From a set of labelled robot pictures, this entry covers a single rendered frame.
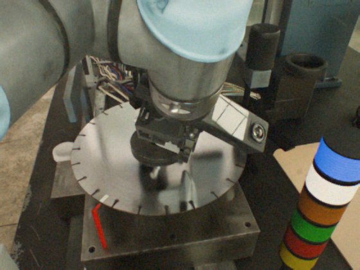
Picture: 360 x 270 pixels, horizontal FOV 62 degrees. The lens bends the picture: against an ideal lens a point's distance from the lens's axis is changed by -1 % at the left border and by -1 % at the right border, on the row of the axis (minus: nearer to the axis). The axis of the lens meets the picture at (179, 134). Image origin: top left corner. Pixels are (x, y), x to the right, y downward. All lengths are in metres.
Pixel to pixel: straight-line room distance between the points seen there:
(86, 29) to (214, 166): 0.38
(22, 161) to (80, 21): 1.97
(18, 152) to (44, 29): 2.06
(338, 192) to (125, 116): 0.46
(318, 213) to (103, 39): 0.25
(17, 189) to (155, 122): 1.65
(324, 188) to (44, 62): 0.25
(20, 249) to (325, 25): 1.09
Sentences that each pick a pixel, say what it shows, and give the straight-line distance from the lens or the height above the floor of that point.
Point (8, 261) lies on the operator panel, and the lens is 0.59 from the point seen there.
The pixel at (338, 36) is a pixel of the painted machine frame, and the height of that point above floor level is 0.94.
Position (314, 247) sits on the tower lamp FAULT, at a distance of 0.38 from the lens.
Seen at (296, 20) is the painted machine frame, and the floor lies 1.00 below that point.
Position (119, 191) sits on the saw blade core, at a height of 0.95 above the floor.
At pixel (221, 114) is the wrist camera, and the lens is 0.36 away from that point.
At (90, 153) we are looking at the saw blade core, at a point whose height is 0.95.
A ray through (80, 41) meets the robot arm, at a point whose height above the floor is 1.25.
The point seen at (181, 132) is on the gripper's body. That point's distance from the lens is 0.37.
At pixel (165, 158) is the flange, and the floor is 0.96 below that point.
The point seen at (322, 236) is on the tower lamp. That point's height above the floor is 1.04.
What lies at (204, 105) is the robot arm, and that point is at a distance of 0.29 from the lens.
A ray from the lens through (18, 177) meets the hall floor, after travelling 2.05.
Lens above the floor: 1.33
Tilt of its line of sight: 39 degrees down
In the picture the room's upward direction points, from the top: straight up
